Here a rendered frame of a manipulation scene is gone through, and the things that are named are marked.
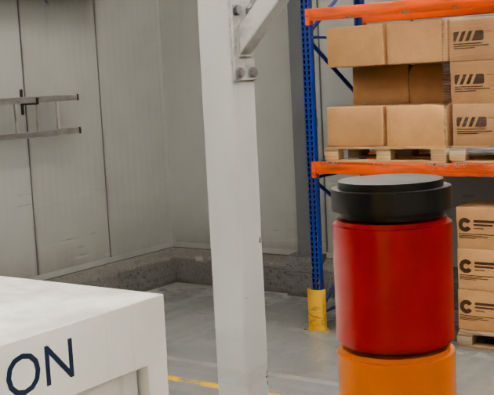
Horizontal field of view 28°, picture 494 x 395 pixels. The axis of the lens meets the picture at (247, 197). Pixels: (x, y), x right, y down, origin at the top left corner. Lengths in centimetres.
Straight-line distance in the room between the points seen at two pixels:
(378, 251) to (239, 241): 259
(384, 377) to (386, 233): 6
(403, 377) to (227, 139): 257
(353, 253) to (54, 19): 1038
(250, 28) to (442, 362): 255
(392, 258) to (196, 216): 1144
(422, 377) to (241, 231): 258
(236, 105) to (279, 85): 802
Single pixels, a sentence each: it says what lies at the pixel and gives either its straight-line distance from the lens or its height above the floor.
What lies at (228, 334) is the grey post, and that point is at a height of 161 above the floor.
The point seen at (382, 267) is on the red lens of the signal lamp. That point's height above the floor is 231.
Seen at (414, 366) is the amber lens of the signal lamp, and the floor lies 227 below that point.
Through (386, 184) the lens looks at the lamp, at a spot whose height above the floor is 234.
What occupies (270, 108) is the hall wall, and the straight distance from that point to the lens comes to 1104.
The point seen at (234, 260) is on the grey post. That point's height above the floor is 184.
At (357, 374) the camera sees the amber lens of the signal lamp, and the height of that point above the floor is 226.
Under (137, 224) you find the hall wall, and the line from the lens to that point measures 1162.
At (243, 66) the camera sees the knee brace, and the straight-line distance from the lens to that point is 297.
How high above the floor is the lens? 238
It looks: 7 degrees down
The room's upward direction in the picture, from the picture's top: 3 degrees counter-clockwise
